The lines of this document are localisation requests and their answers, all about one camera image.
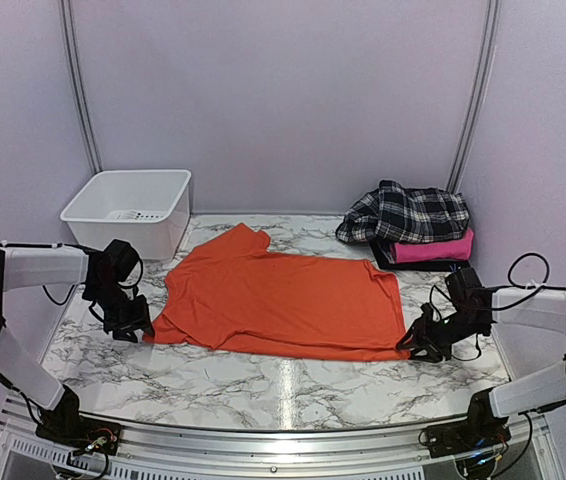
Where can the left aluminium corner post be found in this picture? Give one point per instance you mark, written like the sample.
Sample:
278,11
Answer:
69,35

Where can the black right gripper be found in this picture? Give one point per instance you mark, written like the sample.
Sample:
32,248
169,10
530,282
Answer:
422,330

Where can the aluminium corner post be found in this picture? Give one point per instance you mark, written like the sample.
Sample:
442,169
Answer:
478,93
69,35

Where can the white plastic laundry bin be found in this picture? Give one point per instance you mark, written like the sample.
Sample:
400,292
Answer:
148,208

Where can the aluminium front frame rail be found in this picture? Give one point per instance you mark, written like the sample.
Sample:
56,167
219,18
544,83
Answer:
156,451

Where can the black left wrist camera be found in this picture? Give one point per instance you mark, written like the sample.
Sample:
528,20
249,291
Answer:
124,259

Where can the pink folded garment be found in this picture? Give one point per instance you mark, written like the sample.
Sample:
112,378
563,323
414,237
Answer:
459,250

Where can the right aluminium corner post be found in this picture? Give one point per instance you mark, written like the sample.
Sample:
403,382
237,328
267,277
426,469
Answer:
478,93

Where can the black folded garment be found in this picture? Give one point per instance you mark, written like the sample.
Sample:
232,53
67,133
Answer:
381,256

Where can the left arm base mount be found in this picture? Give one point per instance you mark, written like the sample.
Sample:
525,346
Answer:
89,431

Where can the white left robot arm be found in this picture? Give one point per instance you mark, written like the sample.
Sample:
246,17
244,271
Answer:
25,267

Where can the orange garment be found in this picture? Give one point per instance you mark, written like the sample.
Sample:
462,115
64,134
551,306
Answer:
233,294

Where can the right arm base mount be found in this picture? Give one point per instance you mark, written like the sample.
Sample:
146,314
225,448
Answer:
461,436

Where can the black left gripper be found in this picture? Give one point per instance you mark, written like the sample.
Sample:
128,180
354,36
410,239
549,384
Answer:
139,319

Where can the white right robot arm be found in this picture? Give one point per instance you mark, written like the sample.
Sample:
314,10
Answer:
530,329

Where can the black white plaid skirt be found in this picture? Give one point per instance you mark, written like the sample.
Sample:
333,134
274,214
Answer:
397,214

